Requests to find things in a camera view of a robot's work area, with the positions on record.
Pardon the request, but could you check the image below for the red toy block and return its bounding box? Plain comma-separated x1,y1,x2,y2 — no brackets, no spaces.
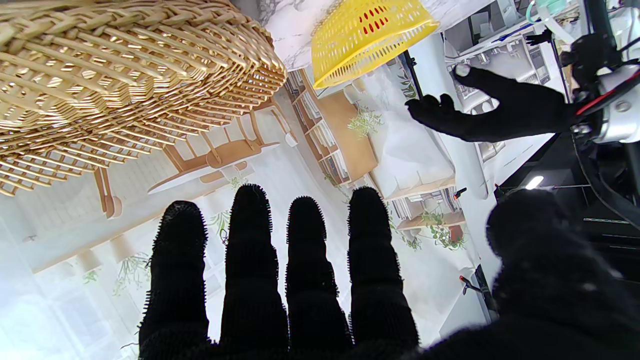
359,7,390,36

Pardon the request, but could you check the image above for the red and black left arm cable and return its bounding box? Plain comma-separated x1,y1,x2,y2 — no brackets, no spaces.
570,65,640,231

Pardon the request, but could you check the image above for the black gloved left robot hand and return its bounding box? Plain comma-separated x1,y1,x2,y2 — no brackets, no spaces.
405,65,576,143

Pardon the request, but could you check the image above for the printed room scene backdrop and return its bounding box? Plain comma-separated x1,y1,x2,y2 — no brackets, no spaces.
0,45,496,360

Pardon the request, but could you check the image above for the teal translucent container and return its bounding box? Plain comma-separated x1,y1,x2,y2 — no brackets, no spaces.
526,0,571,23

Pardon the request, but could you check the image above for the woven wicker basket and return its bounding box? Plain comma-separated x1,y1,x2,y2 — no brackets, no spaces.
0,0,288,198

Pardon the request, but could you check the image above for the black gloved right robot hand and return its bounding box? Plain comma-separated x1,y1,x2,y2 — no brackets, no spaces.
139,184,640,360

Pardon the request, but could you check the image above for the yellow perforated plastic basket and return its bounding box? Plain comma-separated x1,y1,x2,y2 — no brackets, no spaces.
311,0,441,90

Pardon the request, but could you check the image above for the black backdrop stand pole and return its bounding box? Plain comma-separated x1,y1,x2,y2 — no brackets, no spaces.
402,49,427,101

